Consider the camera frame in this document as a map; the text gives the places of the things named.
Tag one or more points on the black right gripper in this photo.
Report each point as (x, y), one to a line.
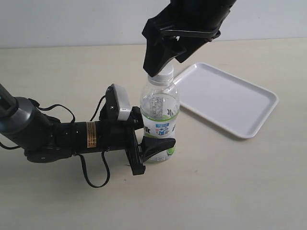
(194, 21)

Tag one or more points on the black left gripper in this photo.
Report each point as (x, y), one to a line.
(105, 135)

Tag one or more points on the white bottle cap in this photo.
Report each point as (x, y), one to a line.
(165, 75)

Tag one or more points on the clear plastic drink bottle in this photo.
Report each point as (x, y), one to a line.
(159, 104)

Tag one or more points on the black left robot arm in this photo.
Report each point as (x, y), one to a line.
(46, 139)

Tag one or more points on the white rectangular plastic tray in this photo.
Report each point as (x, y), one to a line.
(227, 101)

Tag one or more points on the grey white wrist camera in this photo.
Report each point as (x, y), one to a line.
(117, 103)

